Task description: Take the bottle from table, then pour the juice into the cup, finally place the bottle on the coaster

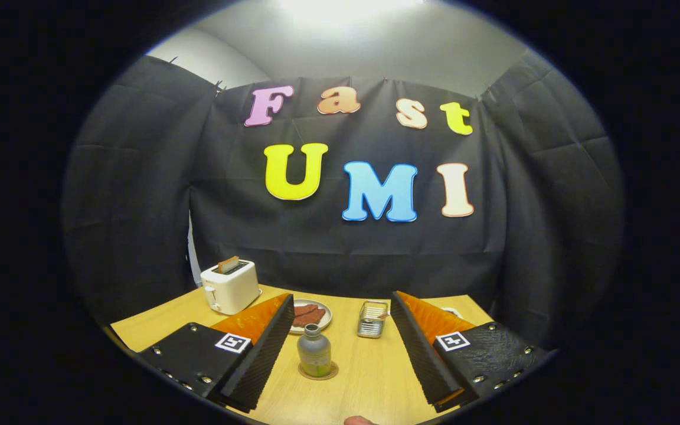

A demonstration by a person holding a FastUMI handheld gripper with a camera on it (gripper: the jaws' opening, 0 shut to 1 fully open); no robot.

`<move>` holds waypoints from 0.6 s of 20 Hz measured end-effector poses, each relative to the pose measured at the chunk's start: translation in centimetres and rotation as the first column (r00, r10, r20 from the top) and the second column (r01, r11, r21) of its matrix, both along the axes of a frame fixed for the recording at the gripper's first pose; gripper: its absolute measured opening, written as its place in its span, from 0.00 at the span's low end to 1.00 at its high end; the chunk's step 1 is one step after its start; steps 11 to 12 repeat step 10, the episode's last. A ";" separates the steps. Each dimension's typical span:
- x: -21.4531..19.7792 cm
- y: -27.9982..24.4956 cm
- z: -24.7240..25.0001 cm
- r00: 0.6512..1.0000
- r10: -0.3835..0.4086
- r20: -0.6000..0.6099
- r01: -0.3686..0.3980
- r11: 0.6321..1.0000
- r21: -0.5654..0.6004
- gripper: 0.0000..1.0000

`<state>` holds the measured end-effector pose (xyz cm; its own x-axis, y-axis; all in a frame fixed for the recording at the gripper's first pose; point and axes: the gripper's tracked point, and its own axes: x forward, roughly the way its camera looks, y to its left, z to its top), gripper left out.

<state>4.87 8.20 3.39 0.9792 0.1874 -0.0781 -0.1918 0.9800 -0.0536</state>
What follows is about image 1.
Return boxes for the white toaster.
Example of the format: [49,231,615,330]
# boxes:
[201,260,261,315]

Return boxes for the metal wire basket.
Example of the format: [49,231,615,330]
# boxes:
[357,300,389,339]

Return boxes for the silver juice bottle green label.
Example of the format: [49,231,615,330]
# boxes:
[297,323,332,378]

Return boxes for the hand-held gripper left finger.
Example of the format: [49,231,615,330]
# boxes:
[133,293,296,414]

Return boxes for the round cork coaster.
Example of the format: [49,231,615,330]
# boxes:
[298,361,339,381]

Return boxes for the white round plate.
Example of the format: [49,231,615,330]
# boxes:
[290,299,333,335]

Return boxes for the wooden table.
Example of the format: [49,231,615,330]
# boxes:
[110,285,494,425]

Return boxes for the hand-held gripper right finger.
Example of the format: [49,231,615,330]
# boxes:
[390,290,553,414]

